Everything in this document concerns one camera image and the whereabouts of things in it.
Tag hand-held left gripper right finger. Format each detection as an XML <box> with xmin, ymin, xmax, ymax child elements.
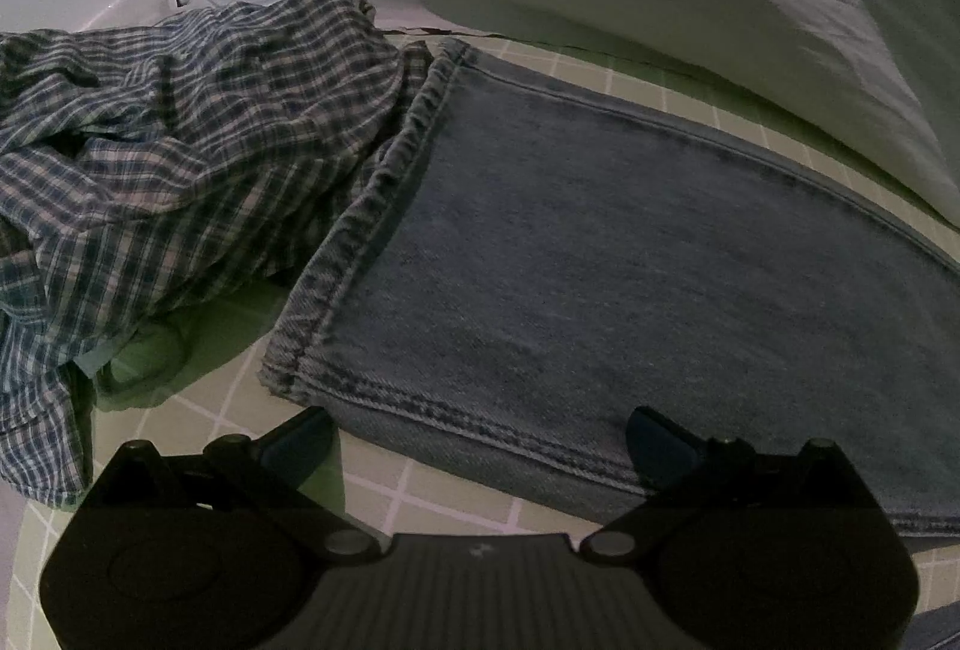
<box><xmin>580</xmin><ymin>406</ymin><xmax>884</xmax><ymax>559</ymax></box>

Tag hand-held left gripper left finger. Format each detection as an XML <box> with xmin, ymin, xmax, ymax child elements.
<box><xmin>97</xmin><ymin>408</ymin><xmax>377</xmax><ymax>559</ymax></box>

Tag blue denim jeans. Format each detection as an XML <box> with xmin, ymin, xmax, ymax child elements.
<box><xmin>259</xmin><ymin>37</ymin><xmax>960</xmax><ymax>540</ymax></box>

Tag green grid mat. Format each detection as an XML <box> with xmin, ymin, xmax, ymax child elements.
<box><xmin>11</xmin><ymin>23</ymin><xmax>960</xmax><ymax>650</ymax></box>

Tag blue plaid shirt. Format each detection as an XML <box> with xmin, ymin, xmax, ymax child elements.
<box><xmin>0</xmin><ymin>0</ymin><xmax>445</xmax><ymax>510</ymax></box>

